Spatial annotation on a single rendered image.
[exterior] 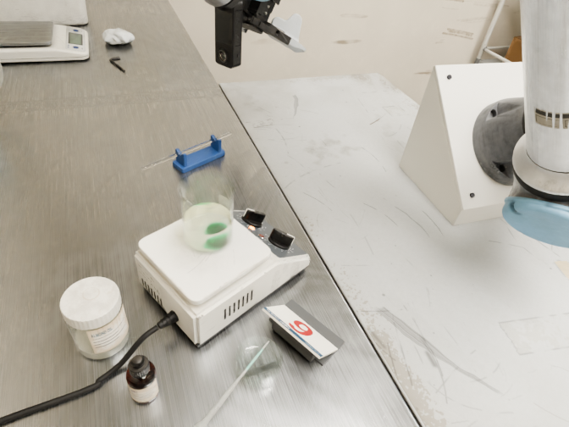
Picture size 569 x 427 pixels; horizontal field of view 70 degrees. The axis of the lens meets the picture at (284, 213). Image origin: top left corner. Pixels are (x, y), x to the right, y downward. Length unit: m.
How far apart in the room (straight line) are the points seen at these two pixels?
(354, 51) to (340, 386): 1.89
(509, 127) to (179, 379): 0.60
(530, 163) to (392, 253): 0.24
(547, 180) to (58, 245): 0.64
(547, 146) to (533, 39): 0.13
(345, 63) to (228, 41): 1.49
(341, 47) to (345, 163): 1.40
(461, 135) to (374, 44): 1.56
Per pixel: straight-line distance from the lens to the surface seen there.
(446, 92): 0.77
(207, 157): 0.79
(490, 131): 0.76
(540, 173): 0.55
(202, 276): 0.47
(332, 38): 2.14
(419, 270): 0.66
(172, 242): 0.51
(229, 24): 0.77
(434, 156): 0.78
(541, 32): 0.42
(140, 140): 0.87
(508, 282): 0.72
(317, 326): 0.54
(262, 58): 2.02
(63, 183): 0.78
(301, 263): 0.57
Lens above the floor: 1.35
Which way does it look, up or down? 41 degrees down
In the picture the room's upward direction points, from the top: 8 degrees clockwise
